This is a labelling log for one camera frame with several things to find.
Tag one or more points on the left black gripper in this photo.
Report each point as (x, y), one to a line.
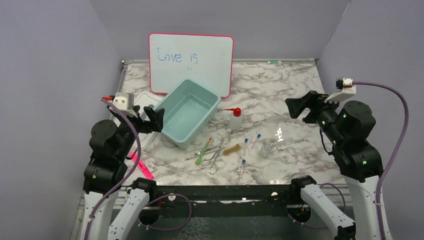
(156, 118)

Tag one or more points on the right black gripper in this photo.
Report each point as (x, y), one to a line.
(312, 99)

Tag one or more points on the blue capped test tube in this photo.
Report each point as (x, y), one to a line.
(245, 145)
(254, 142)
(242, 168)

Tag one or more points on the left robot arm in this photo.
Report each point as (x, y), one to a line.
(107, 170)

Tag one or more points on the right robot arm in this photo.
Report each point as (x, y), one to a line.
(359, 163)

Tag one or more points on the teal plastic bin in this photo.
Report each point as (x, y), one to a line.
(188, 108)

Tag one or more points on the pink highlighter marker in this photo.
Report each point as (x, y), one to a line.
(147, 168)

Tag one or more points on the red cap wash bottle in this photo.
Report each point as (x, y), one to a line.
(236, 118)

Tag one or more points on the metal crucible tongs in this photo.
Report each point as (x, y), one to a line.
(211, 162)

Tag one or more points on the brown test tube brush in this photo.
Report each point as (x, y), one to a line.
(232, 149)

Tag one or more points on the pink framed whiteboard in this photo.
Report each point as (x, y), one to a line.
(203, 58)

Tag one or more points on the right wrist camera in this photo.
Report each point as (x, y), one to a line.
(345, 90)

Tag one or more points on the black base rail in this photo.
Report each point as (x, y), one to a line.
(215, 201)

